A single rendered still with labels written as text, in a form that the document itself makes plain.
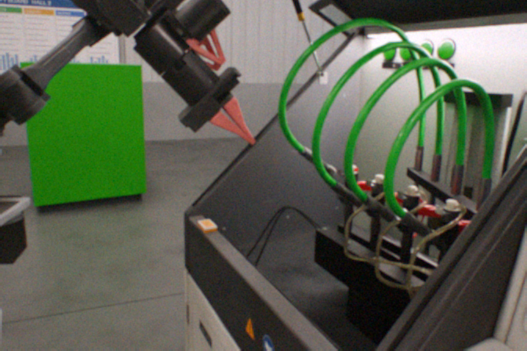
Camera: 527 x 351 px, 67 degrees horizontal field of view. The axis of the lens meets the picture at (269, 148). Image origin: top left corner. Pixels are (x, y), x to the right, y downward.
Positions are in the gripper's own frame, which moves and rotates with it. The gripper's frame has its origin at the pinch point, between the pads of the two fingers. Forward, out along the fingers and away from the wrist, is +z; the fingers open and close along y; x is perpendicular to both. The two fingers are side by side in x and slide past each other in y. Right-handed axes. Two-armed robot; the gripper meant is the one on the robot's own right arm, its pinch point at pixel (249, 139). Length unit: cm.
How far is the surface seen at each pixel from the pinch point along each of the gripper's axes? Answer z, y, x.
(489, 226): 26.6, 14.1, -16.0
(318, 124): 8.4, 10.2, 6.3
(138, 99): -8, -39, 333
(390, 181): 15.7, 9.6, -9.1
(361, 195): 19.3, 6.6, -0.8
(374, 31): 16, 46, 47
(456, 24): 20, 51, 22
